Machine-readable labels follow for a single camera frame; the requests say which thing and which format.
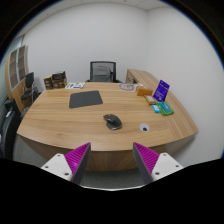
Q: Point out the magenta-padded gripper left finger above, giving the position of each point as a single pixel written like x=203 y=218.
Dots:
x=76 y=159

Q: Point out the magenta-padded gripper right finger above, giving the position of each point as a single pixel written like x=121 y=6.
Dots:
x=148 y=159

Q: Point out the black computer mouse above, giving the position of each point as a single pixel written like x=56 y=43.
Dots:
x=112 y=121

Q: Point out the dark grey mouse pad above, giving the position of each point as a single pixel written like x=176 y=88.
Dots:
x=85 y=99

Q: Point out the small blue packet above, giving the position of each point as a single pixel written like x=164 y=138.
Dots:
x=155 y=108

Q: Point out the small tan labelled box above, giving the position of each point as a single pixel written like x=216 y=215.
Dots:
x=150 y=100

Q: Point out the orange cardboard box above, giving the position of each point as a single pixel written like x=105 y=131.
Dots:
x=144 y=91

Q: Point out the purple product card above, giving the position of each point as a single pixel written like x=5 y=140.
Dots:
x=161 y=90

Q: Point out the white green leaflet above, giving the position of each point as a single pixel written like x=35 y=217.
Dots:
x=74 y=85

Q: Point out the large black office chair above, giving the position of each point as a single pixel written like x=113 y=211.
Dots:
x=9 y=126

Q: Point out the round grey disc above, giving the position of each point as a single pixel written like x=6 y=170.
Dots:
x=127 y=87

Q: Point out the brown printed box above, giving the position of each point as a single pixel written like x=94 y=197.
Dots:
x=60 y=83

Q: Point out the small brown cardboard box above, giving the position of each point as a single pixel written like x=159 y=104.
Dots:
x=48 y=83

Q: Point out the wooden side desk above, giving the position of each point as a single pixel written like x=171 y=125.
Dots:
x=141 y=76

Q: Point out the black printed box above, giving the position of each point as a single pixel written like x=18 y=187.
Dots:
x=58 y=75

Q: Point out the small black visitor chair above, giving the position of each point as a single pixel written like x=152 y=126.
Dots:
x=29 y=81

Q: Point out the black mesh office chair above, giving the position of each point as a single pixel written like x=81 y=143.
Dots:
x=102 y=71

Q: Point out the wooden shelf unit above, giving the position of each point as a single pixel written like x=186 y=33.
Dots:
x=17 y=66

